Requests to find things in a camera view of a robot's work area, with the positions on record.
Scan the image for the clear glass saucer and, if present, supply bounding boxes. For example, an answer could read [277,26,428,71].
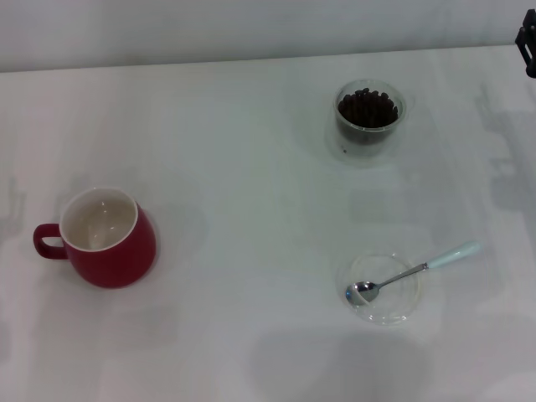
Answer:
[336,250,421,327]

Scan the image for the pile of coffee beans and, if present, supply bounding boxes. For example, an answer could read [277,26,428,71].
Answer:
[337,87,399,143]

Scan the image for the double-wall glass cup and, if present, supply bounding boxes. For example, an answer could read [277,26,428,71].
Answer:
[325,78,416,165]

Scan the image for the red ceramic mug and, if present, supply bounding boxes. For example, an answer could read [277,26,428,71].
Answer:
[33,187,157,289]

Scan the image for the blue-handled metal spoon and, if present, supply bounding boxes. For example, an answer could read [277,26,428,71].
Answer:
[345,240,483,306]

